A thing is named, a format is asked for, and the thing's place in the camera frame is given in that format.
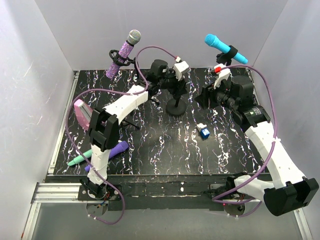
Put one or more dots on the mint green microphone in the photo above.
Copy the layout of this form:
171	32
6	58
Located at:
80	158

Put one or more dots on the pink box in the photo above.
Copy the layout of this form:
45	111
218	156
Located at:
83	114

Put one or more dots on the blue white small box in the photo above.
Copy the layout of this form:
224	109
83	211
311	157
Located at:
203	130

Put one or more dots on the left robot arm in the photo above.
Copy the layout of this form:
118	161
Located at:
105	123

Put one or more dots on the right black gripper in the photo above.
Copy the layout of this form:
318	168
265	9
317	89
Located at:
207	92

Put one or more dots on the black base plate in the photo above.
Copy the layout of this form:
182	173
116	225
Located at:
168	191

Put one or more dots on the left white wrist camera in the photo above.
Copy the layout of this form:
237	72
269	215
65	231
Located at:
180	68

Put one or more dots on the glitter purple microphone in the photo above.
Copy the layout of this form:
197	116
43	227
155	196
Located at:
133	38

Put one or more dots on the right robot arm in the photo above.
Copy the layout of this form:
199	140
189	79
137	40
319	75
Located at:
289	188

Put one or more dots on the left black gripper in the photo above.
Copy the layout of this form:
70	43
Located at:
179	88

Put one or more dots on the right round base stand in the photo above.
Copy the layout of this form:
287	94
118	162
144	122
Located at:
226	58

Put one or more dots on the black rear tripod stand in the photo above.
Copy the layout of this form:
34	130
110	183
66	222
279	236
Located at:
136	67

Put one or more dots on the black tripod mic stand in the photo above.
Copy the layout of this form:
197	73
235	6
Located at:
126	123

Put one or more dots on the round base mic stand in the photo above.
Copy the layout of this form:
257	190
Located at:
176	107

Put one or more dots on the cyan microphone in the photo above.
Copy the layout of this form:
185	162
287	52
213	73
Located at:
228	50

